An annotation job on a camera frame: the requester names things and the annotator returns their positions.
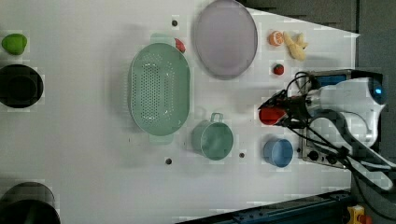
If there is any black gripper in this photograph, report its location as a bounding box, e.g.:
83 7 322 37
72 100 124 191
259 90 311 128

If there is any red ketchup bottle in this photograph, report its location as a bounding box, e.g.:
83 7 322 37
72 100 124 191
259 107 286 125

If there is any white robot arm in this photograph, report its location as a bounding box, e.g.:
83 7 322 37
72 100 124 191
258 77 395 194

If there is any black toaster oven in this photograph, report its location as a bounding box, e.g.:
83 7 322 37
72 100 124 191
300 69 386 168

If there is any blue bowl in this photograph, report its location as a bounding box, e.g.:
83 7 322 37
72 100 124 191
263 138 293 168

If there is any yellow ginger root toy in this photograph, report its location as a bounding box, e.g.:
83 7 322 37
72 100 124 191
283 32 308 62

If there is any orange slice toy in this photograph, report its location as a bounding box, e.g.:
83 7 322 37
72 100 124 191
268 31 284 47

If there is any lilac round plate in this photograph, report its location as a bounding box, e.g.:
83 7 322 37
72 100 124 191
193 0 258 79

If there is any red green strawberry toy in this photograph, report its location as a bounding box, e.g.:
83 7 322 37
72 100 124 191
175 38 186 53

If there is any green oval colander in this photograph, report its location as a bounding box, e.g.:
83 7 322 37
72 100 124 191
128 33 191 145

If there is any black round container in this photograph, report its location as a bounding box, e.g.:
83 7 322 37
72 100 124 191
0 64 44 108

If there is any black cup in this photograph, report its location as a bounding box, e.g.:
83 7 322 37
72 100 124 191
0 182 61 224

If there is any green avocado toy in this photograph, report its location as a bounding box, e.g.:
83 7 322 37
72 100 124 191
1 34 27 55

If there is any green mug with handle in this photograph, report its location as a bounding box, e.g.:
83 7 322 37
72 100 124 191
191 112 233 161

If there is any blue metal frame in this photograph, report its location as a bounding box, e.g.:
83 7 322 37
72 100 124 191
177 190 356 224

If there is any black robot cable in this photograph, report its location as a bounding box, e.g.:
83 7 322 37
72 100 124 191
284 71 396 222

